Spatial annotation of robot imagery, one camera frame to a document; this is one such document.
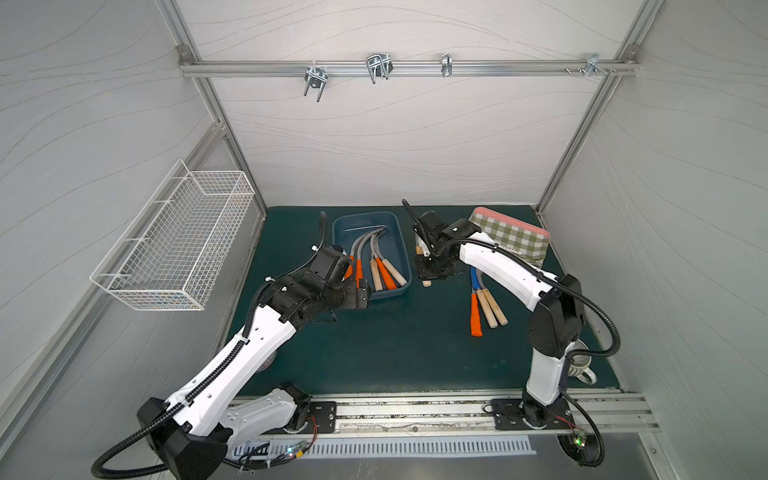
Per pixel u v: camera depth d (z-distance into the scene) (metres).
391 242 1.08
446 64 0.78
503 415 0.74
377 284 0.96
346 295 0.64
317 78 0.80
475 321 0.89
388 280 0.98
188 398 0.38
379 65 0.77
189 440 0.36
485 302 0.93
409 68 0.80
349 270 1.01
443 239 0.61
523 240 1.11
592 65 0.77
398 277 0.98
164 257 0.67
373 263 1.01
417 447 0.70
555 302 0.47
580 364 0.77
